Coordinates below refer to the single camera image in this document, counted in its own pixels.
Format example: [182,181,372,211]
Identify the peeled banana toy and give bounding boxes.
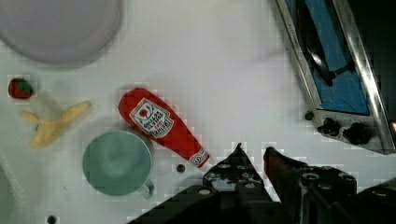
[20,93,92,149]

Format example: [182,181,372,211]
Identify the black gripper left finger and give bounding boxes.
[128,147,292,224]

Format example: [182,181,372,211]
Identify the red ketchup bottle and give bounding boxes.
[118,88,209,168]

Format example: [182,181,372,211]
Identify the red strawberry toy near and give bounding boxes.
[8,78,34,99]

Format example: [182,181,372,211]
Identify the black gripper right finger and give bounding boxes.
[263,147,396,224]

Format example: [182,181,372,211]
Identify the round lilac plate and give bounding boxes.
[0,0,122,63]

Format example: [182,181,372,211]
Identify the mint green cup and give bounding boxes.
[82,131,154,200]

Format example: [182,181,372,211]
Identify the silver toaster oven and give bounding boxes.
[271,0,395,154]

